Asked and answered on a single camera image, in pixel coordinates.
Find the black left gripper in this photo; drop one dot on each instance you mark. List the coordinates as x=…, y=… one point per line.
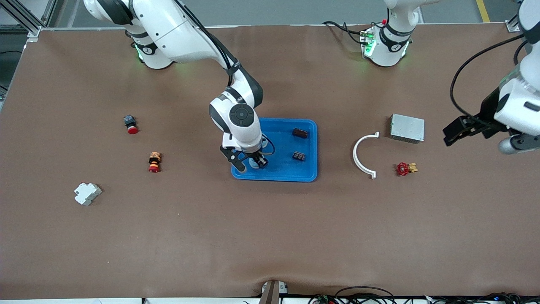
x=488, y=110

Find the dark printed electrolytic capacitor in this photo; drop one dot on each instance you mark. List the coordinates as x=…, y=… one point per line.
x=299, y=156

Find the brown cylindrical electrolytic capacitor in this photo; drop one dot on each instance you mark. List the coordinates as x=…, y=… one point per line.
x=300, y=133

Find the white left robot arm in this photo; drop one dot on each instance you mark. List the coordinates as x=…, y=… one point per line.
x=392, y=42

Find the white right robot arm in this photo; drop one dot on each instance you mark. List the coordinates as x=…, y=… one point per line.
x=240, y=122

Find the blue plastic tray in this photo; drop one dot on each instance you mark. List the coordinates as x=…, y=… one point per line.
x=287, y=173

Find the perforated metal power supply box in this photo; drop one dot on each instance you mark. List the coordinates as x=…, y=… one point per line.
x=407, y=128

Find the brass valve red handwheel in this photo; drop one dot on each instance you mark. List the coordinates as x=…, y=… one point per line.
x=403, y=169

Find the red emergency stop orange base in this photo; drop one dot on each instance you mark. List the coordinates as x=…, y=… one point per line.
x=155, y=162

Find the red push button black base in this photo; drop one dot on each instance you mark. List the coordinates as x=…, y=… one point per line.
x=131, y=125

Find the white circuit breaker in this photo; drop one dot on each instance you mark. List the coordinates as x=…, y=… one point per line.
x=87, y=194

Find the white curved plastic bracket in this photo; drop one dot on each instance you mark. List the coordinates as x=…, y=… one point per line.
x=355, y=156

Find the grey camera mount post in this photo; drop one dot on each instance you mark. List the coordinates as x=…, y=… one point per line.
x=272, y=293

